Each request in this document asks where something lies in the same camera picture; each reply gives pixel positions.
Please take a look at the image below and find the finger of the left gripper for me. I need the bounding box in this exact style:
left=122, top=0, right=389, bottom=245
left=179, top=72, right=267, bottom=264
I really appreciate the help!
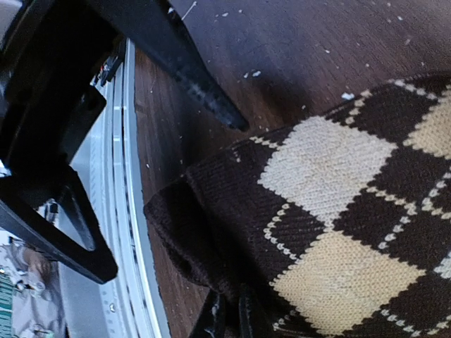
left=1, top=165, right=118, bottom=284
left=91, top=1, right=249, bottom=132

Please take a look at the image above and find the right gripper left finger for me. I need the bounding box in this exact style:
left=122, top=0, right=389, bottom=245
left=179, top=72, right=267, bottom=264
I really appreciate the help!
left=192, top=292, right=226, bottom=338

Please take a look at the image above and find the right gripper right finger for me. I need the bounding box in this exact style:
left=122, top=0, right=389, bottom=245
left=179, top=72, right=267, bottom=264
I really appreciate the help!
left=238, top=284, right=268, bottom=338

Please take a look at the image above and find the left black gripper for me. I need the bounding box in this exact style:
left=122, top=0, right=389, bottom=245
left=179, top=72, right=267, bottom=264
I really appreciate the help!
left=1, top=1, right=119, bottom=175

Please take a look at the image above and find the brown beige argyle sock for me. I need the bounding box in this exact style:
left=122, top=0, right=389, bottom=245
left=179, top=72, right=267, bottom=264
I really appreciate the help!
left=144, top=73, right=450, bottom=337

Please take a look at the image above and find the small white plastic piece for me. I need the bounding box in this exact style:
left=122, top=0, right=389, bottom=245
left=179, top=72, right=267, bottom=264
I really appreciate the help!
left=181, top=1, right=197, bottom=20

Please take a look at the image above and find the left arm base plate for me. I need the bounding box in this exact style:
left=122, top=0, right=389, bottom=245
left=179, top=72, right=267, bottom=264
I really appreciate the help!
left=91, top=46, right=123, bottom=87

